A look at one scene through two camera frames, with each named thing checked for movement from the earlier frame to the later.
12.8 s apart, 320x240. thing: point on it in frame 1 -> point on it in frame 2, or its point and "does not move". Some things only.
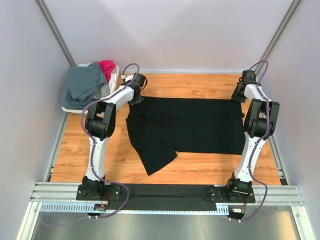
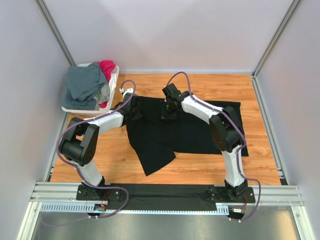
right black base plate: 230,195 does not move
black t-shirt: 159,126 does not move
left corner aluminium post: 49,21 does not move
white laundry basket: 83,112 does not move
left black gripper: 133,102 -> 138,115
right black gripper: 236,98 -> 166,117
